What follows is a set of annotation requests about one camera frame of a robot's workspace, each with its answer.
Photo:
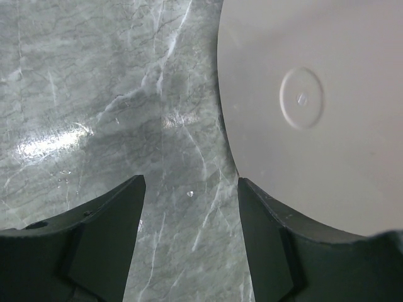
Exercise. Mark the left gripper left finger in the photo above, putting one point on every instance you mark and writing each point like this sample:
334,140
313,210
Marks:
83,254

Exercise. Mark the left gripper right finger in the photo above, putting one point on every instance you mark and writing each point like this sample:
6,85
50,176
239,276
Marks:
292,257

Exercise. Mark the cream round drawer cabinet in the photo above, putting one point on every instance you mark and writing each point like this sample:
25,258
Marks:
311,94

